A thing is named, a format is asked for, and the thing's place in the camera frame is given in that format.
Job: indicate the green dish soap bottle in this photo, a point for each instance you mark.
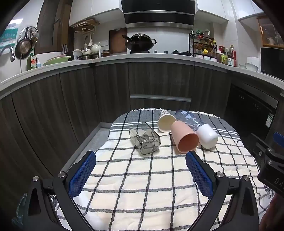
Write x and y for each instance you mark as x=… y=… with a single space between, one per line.
x=32 y=62

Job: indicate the cream perforated plastic cup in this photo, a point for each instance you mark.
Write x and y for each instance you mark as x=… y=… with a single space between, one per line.
x=165 y=125

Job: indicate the wooden glass-door cabinet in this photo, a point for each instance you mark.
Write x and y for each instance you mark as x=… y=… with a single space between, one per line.
x=270 y=32

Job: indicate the clear bottle white cap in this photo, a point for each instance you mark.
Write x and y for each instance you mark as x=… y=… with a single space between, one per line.
x=188 y=118

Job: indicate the white teapot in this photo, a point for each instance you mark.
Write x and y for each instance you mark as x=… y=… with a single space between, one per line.
x=96 y=47

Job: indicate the wall poster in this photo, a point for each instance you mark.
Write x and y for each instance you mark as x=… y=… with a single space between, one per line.
x=8 y=33

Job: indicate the white bowl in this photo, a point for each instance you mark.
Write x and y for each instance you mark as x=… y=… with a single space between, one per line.
x=251 y=66

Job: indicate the metal faucet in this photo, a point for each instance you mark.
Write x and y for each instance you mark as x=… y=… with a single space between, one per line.
x=7 y=50

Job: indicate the white basin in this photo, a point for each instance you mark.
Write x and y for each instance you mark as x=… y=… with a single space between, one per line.
x=50 y=56

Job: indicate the green plastic basin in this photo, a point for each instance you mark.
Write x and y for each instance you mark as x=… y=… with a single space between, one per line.
x=57 y=60

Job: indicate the black range hood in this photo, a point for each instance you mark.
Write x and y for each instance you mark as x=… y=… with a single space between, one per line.
x=158 y=14

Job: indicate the dark wood lower cabinets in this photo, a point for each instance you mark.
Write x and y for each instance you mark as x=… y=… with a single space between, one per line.
x=66 y=100

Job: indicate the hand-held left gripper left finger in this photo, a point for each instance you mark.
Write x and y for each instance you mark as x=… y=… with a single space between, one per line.
x=82 y=175

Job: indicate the checked white black cloth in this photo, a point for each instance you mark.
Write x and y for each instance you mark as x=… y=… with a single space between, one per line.
x=137 y=188

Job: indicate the brown cutting board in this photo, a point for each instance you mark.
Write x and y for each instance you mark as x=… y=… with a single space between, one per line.
x=115 y=42

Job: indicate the hanging frying pan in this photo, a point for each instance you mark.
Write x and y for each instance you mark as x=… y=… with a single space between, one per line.
x=22 y=47

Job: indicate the white plastic cup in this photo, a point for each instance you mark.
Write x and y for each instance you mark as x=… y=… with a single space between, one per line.
x=207 y=136

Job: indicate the hanging metal steamer rack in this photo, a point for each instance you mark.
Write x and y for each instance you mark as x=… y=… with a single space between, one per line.
x=31 y=33

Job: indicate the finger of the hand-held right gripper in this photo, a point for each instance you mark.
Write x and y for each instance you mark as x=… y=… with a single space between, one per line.
x=278 y=138
x=260 y=142

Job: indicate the grey square glass cup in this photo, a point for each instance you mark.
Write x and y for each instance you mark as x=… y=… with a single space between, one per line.
x=145 y=138

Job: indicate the dark sauce bottle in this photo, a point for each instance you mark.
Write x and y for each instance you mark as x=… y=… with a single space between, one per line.
x=230 y=58

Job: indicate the black microwave oven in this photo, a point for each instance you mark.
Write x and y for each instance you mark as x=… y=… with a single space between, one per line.
x=273 y=61

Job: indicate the black wok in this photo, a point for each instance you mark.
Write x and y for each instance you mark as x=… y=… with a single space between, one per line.
x=141 y=42

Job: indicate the wooden wall shelf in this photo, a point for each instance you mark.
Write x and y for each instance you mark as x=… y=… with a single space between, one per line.
x=85 y=24

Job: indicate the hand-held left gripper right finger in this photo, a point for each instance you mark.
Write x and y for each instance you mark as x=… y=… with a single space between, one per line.
x=199 y=175

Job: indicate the pink plastic cup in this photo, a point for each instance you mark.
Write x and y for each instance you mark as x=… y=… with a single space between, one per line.
x=185 y=138

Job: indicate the black dishwasher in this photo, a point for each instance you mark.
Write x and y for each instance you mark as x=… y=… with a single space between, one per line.
x=250 y=106

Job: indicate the person's right hand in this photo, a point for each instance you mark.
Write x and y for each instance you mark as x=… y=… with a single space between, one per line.
x=274 y=214

